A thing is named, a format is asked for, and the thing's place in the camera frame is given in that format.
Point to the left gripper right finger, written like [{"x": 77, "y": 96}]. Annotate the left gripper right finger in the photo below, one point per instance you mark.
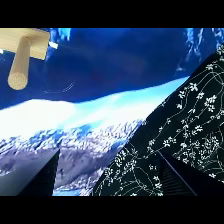
[{"x": 186, "y": 181}]

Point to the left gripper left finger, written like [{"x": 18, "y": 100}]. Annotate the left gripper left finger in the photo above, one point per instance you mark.
[{"x": 31, "y": 180}]

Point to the black floral garment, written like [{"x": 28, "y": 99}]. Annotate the black floral garment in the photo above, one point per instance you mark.
[{"x": 186, "y": 126}]

